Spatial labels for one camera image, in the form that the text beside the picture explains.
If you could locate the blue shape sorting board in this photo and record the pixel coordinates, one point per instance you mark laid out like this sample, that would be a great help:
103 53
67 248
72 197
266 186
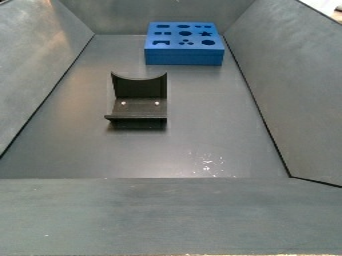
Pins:
183 43

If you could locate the black curved holder stand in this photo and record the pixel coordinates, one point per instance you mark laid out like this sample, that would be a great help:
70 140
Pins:
140 103

